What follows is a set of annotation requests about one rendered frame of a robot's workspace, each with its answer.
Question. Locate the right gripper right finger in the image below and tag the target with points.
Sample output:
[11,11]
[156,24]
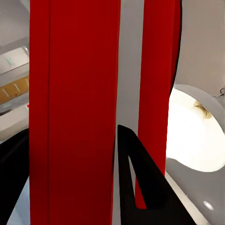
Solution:
[163,206]

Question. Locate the door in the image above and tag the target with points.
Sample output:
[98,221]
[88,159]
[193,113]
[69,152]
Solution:
[14,89]

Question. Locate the room light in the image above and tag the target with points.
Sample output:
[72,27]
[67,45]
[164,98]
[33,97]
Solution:
[211,155]

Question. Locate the radio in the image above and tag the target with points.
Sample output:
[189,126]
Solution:
[94,65]

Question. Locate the downlight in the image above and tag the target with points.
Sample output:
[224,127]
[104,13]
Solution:
[208,205]

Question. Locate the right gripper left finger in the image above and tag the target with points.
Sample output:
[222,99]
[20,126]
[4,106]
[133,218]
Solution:
[14,172]

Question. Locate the sofa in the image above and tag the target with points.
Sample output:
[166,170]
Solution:
[21,211]

